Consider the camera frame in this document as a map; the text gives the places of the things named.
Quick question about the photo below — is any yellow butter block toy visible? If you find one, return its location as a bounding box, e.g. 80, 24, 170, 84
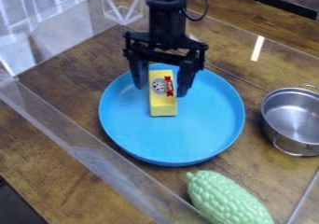
148, 70, 177, 117

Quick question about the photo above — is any blue round plastic tray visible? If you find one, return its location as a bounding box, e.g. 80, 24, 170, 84
97, 63, 246, 168

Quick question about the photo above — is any green bitter gourd toy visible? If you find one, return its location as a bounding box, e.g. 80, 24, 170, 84
185, 171, 273, 224

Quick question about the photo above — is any black cable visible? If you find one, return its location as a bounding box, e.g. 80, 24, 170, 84
180, 0, 209, 22

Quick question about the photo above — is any clear acrylic barrier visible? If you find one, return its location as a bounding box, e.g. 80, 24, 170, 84
0, 0, 319, 224

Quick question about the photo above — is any silver steel pot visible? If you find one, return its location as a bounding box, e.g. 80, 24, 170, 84
260, 86, 319, 157

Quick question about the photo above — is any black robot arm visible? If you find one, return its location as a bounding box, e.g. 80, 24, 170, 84
122, 0, 209, 97

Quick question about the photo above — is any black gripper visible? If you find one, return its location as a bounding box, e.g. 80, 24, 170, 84
122, 32, 208, 97

